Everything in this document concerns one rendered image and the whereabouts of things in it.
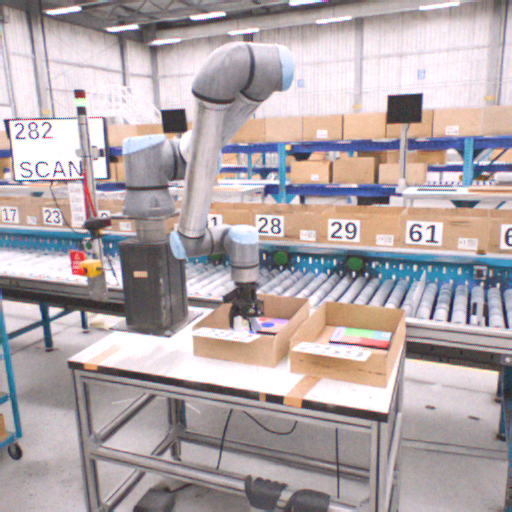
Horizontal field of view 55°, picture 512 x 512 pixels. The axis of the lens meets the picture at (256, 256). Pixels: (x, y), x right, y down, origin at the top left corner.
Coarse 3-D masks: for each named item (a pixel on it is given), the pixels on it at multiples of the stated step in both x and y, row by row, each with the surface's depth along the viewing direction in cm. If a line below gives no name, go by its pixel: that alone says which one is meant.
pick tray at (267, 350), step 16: (224, 304) 176; (272, 304) 185; (288, 304) 182; (304, 304) 172; (208, 320) 165; (224, 320) 177; (304, 320) 173; (192, 336) 156; (272, 336) 169; (288, 336) 157; (208, 352) 155; (224, 352) 152; (240, 352) 150; (256, 352) 148; (272, 352) 146; (288, 352) 158
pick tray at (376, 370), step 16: (336, 304) 174; (352, 304) 172; (320, 320) 171; (336, 320) 175; (352, 320) 173; (368, 320) 170; (384, 320) 168; (400, 320) 166; (304, 336) 155; (320, 336) 167; (400, 336) 154; (384, 352) 154; (304, 368) 142; (320, 368) 140; (336, 368) 138; (352, 368) 136; (368, 368) 134; (384, 368) 132; (368, 384) 135; (384, 384) 133
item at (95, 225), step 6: (84, 222) 228; (90, 222) 226; (96, 222) 225; (102, 222) 224; (108, 222) 227; (90, 228) 227; (96, 228) 226; (102, 228) 225; (96, 234) 228; (90, 240) 230
